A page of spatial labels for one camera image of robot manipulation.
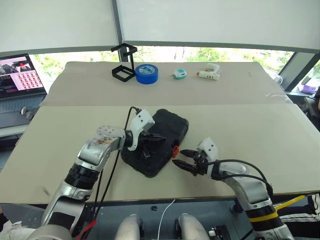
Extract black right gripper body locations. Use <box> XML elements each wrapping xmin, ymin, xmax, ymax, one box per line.
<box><xmin>191</xmin><ymin>149</ymin><xmax>210</xmax><ymax>177</ymax></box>

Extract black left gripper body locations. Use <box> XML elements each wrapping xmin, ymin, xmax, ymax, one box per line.
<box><xmin>138</xmin><ymin>133</ymin><xmax>155</xmax><ymax>153</ymax></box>

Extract black plastic tool case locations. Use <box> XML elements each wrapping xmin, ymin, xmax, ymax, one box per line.
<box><xmin>120</xmin><ymin>108</ymin><xmax>190</xmax><ymax>179</ymax></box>

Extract blue tape roll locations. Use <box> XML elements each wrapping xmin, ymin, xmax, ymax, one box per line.
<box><xmin>135</xmin><ymin>63</ymin><xmax>159</xmax><ymax>85</ymax></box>

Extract silver rounded robot leg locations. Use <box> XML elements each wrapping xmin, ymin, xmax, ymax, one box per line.
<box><xmin>174</xmin><ymin>212</ymin><xmax>211</xmax><ymax>240</ymax></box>
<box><xmin>116</xmin><ymin>213</ymin><xmax>145</xmax><ymax>240</ymax></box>

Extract teal white tape measure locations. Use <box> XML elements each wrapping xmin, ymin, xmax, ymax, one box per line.
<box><xmin>171</xmin><ymin>68</ymin><xmax>188</xmax><ymax>81</ymax></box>

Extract black floor device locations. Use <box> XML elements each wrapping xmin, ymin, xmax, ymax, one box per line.
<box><xmin>208</xmin><ymin>224</ymin><xmax>235</xmax><ymax>240</ymax></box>

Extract white glue gun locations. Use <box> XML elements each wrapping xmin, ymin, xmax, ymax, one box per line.
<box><xmin>196</xmin><ymin>62</ymin><xmax>221</xmax><ymax>82</ymax></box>

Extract bystander in striped black trousers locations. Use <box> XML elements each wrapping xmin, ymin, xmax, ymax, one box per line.
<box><xmin>277</xmin><ymin>192</ymin><xmax>320</xmax><ymax>223</ymax></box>

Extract eyeglasses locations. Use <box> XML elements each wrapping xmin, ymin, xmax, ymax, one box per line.
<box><xmin>20</xmin><ymin>106</ymin><xmax>35</xmax><ymax>121</ymax></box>

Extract white roller blind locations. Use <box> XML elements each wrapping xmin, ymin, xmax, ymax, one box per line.
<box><xmin>0</xmin><ymin>0</ymin><xmax>122</xmax><ymax>53</ymax></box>
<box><xmin>116</xmin><ymin>0</ymin><xmax>320</xmax><ymax>53</ymax></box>

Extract purple object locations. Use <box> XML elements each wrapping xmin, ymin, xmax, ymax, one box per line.
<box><xmin>301</xmin><ymin>84</ymin><xmax>320</xmax><ymax>95</ymax></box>

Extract open laptop computer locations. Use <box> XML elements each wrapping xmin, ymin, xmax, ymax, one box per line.
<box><xmin>0</xmin><ymin>53</ymin><xmax>48</xmax><ymax>130</ymax></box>

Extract white sneaker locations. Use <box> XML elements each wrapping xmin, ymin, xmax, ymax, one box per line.
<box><xmin>0</xmin><ymin>219</ymin><xmax>33</xmax><ymax>240</ymax></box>

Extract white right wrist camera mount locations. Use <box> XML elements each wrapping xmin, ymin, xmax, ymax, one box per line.
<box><xmin>196</xmin><ymin>136</ymin><xmax>220</xmax><ymax>177</ymax></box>

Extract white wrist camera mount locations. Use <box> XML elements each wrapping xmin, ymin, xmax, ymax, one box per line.
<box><xmin>126</xmin><ymin>109</ymin><xmax>156</xmax><ymax>152</ymax></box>
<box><xmin>196</xmin><ymin>136</ymin><xmax>220</xmax><ymax>177</ymax></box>

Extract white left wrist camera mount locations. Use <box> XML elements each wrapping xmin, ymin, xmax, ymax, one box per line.
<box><xmin>126</xmin><ymin>109</ymin><xmax>156</xmax><ymax>152</ymax></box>

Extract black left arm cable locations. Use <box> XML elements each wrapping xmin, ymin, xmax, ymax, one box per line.
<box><xmin>93</xmin><ymin>106</ymin><xmax>141</xmax><ymax>221</ymax></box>

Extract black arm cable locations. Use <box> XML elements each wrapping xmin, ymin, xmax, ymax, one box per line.
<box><xmin>93</xmin><ymin>106</ymin><xmax>141</xmax><ymax>221</ymax></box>
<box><xmin>207</xmin><ymin>159</ymin><xmax>273</xmax><ymax>196</ymax></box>

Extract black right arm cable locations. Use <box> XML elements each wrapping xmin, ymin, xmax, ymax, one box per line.
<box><xmin>207</xmin><ymin>159</ymin><xmax>273</xmax><ymax>196</ymax></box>

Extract white floor cable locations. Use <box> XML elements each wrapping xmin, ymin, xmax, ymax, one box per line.
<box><xmin>157</xmin><ymin>199</ymin><xmax>176</xmax><ymax>240</ymax></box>

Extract black wire frame stand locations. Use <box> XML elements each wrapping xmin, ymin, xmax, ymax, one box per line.
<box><xmin>111</xmin><ymin>42</ymin><xmax>138</xmax><ymax>83</ymax></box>

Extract yellow strap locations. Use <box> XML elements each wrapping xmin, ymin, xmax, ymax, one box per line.
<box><xmin>274</xmin><ymin>195</ymin><xmax>307</xmax><ymax>211</ymax></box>

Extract grey window frame post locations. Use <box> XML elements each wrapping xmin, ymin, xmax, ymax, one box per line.
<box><xmin>111</xmin><ymin>0</ymin><xmax>126</xmax><ymax>63</ymax></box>

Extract grey slanted window frame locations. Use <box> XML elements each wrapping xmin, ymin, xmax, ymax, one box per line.
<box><xmin>278</xmin><ymin>51</ymin><xmax>320</xmax><ymax>92</ymax></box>

